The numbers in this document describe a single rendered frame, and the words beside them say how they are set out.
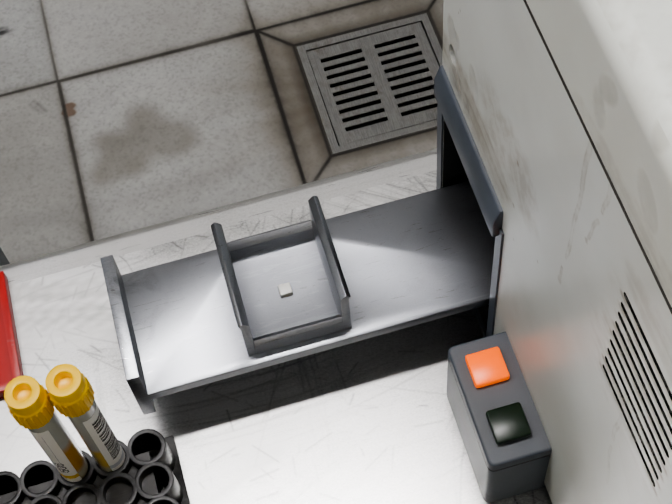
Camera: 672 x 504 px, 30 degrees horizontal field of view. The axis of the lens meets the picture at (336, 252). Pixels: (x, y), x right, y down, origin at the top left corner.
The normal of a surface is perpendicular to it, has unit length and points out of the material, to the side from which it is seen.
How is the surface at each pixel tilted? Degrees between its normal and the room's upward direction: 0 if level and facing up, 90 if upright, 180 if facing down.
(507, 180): 90
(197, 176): 0
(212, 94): 0
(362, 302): 0
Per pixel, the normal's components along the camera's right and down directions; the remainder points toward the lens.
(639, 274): -0.96, 0.26
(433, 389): -0.06, -0.50
